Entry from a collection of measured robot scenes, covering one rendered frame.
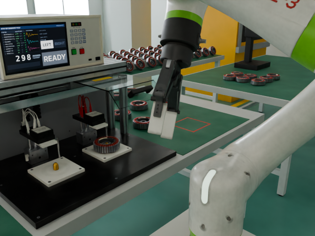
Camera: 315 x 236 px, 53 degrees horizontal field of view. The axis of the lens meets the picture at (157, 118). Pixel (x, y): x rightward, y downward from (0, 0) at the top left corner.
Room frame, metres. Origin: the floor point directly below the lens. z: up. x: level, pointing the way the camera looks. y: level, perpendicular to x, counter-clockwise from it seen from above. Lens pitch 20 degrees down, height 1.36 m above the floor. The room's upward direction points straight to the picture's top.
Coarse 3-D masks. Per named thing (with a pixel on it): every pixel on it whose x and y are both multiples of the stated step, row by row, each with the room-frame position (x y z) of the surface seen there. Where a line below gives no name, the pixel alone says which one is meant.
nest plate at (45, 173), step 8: (56, 160) 1.11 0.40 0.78; (64, 160) 1.11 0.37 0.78; (32, 168) 1.05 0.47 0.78; (40, 168) 1.05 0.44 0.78; (48, 168) 1.05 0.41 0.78; (64, 168) 1.05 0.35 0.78; (72, 168) 1.05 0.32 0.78; (80, 168) 1.05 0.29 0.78; (40, 176) 0.99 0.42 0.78; (48, 176) 0.99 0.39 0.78; (56, 176) 0.99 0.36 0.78; (64, 176) 0.99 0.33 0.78; (72, 176) 1.01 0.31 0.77; (48, 184) 0.94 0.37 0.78
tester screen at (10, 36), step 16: (0, 32) 1.08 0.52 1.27; (16, 32) 1.12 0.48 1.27; (32, 32) 1.16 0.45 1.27; (48, 32) 1.21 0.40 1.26; (64, 32) 1.26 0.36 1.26; (16, 48) 1.11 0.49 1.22; (32, 48) 1.16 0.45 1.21; (64, 48) 1.25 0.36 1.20; (16, 64) 1.11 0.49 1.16; (64, 64) 1.25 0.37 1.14
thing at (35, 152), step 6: (24, 150) 1.13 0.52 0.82; (30, 150) 1.12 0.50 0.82; (36, 150) 1.12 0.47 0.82; (42, 150) 1.14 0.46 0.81; (30, 156) 1.10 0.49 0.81; (36, 156) 1.12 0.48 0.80; (42, 156) 1.13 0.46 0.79; (48, 156) 1.15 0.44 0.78; (30, 162) 1.10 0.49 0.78; (36, 162) 1.11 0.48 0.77
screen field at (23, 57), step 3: (24, 54) 1.13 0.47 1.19; (27, 54) 1.14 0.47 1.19; (30, 54) 1.15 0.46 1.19; (15, 57) 1.11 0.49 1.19; (18, 57) 1.12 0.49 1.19; (21, 57) 1.12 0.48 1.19; (24, 57) 1.13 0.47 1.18; (27, 57) 1.14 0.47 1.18; (30, 57) 1.15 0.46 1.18; (15, 60) 1.11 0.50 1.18; (18, 60) 1.11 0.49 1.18; (21, 60) 1.12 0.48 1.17; (24, 60) 1.13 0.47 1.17; (27, 60) 1.14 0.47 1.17
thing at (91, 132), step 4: (88, 128) 1.35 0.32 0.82; (92, 128) 1.35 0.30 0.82; (76, 132) 1.31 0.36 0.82; (80, 132) 1.30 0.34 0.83; (84, 132) 1.30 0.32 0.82; (88, 132) 1.30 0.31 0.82; (92, 132) 1.32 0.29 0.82; (76, 136) 1.31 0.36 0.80; (80, 136) 1.29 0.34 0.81; (84, 136) 1.28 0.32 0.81; (88, 136) 1.30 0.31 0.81; (92, 136) 1.32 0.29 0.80; (96, 136) 1.33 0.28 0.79; (80, 140) 1.29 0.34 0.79; (84, 140) 1.28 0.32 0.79; (88, 140) 1.30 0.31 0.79; (92, 140) 1.31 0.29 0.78; (84, 144) 1.28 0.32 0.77
